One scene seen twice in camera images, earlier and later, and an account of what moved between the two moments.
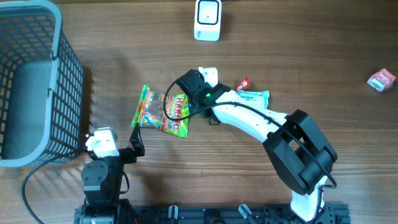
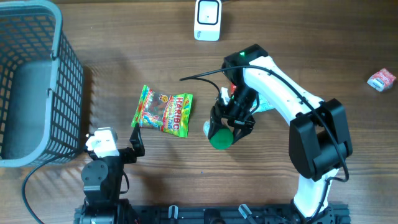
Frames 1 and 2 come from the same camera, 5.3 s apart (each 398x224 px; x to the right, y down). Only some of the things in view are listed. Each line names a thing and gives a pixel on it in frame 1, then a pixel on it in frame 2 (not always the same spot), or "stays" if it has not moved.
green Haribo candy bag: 168,113 stays
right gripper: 192,104 -> 244,122
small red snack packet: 382,80 stays
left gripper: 130,156 stays
